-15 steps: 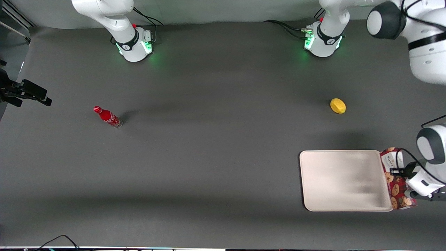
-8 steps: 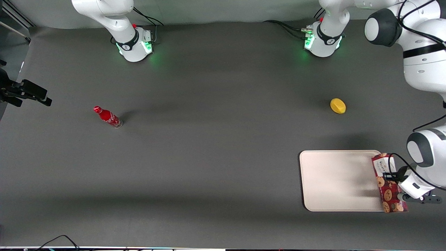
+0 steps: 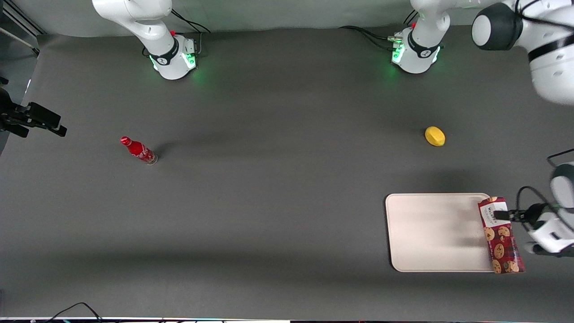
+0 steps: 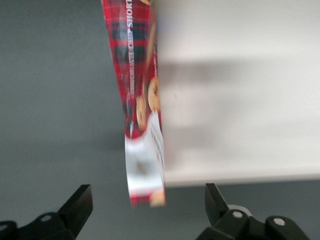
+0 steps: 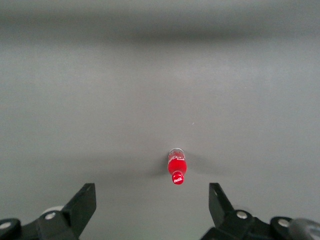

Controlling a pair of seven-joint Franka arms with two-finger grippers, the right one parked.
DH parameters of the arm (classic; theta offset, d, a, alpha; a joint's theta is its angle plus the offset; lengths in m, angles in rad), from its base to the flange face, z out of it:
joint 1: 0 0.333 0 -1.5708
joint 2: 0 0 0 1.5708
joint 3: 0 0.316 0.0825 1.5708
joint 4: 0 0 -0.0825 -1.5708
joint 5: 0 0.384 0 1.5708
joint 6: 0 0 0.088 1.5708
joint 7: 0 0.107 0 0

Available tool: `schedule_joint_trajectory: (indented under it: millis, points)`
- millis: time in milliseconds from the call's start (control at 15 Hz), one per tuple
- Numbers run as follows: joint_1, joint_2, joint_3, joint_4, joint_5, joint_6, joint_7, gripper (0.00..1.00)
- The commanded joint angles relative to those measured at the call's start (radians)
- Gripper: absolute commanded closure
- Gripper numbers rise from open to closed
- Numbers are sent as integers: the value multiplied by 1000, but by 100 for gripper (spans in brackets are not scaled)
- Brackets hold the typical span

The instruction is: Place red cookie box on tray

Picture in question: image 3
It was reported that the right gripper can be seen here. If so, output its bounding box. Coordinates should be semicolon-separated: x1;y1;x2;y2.
0;87;68;138

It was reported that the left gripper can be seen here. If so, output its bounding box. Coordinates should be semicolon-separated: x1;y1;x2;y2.
494;203;574;254

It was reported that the red cookie box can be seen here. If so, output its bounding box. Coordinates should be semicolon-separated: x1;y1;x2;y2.
477;196;526;275

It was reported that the beige rectangular tray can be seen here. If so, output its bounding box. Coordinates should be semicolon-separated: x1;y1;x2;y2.
385;192;509;273

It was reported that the red cola bottle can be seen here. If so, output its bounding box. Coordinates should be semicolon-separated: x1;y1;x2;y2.
120;136;159;166

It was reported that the yellow lemon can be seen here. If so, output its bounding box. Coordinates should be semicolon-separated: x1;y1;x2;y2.
424;126;447;148

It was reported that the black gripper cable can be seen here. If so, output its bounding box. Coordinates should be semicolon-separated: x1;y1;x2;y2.
515;185;557;221

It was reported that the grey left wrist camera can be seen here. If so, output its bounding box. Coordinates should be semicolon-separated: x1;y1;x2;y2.
524;241;574;259

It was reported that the aluminium frame profile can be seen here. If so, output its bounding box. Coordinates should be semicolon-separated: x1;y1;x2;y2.
0;0;46;57

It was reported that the black arm base cable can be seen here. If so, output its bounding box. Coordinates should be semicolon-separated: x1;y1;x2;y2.
338;25;400;51
170;8;212;35

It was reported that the black cable loop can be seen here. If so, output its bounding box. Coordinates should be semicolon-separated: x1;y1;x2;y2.
44;301;104;323

